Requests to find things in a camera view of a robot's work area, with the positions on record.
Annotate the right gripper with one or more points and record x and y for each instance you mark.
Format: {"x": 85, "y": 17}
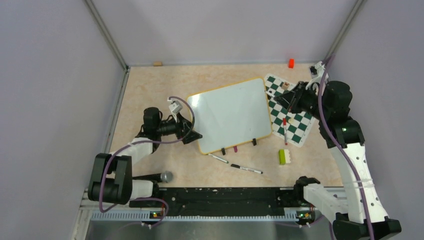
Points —
{"x": 300, "y": 90}

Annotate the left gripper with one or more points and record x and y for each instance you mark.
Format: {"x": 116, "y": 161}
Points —
{"x": 181, "y": 124}

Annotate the yellow framed whiteboard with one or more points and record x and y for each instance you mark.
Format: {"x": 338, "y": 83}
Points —
{"x": 231, "y": 115}

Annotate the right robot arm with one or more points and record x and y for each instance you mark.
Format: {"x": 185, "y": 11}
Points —
{"x": 363, "y": 216}

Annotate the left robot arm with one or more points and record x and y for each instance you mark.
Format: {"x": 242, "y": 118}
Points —
{"x": 112, "y": 179}

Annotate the wooden letter cube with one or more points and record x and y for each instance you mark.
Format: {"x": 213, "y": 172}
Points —
{"x": 285, "y": 86}

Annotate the red capped marker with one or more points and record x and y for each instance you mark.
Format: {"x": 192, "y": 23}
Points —
{"x": 285, "y": 131}

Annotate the green white chessboard mat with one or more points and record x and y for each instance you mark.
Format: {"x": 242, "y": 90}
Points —
{"x": 293, "y": 128}

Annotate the green capped marker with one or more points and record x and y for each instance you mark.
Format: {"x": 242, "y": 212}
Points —
{"x": 218, "y": 158}

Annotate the orange toy block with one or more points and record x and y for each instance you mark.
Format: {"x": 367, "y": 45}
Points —
{"x": 291, "y": 63}

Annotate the black grey microphone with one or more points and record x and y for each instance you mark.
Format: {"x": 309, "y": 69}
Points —
{"x": 163, "y": 177}

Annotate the green white toy brick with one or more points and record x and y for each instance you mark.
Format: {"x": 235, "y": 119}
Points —
{"x": 284, "y": 157}

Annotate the black capped marker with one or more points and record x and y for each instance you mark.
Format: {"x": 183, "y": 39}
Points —
{"x": 246, "y": 169}

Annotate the small wooden block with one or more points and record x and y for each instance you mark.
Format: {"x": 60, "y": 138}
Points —
{"x": 157, "y": 64}

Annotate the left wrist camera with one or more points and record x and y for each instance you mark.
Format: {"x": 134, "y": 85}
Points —
{"x": 175, "y": 107}

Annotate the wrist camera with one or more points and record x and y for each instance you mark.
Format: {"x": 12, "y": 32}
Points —
{"x": 175, "y": 107}
{"x": 317, "y": 71}

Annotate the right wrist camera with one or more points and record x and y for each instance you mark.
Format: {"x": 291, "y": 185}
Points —
{"x": 317, "y": 71}

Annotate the whiteboard wire stand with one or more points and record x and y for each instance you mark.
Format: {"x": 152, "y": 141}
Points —
{"x": 253, "y": 141}

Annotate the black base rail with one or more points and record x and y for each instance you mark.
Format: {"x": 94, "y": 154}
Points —
{"x": 224, "y": 201}

